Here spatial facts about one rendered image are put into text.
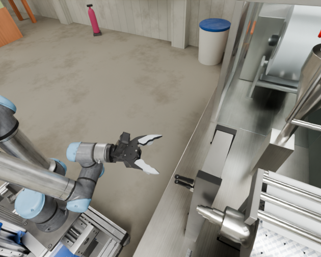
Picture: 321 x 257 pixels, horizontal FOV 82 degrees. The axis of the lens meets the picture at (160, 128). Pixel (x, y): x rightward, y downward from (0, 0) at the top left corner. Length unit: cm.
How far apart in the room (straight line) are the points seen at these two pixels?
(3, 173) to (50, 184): 13
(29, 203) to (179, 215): 64
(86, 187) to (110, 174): 136
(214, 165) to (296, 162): 85
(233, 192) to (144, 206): 108
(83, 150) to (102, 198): 134
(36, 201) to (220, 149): 78
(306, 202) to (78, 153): 66
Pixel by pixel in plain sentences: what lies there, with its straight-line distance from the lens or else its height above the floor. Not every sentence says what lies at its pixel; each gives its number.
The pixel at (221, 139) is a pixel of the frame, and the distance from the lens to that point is 46.
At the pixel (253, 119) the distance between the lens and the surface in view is 118.
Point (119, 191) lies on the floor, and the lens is 201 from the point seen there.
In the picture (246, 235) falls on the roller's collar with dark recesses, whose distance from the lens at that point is 46.
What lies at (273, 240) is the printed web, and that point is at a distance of 43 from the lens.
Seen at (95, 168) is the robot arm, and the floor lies 114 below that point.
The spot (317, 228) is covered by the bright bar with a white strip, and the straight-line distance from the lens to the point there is 44.
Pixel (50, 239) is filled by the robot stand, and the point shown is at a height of 82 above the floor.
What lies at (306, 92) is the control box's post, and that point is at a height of 151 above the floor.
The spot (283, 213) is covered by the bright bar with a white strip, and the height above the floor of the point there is 144.
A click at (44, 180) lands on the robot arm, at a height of 125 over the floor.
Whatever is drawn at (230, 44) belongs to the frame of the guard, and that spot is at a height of 141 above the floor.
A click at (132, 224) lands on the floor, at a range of 188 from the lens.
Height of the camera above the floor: 179
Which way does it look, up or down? 48 degrees down
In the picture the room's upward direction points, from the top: 4 degrees counter-clockwise
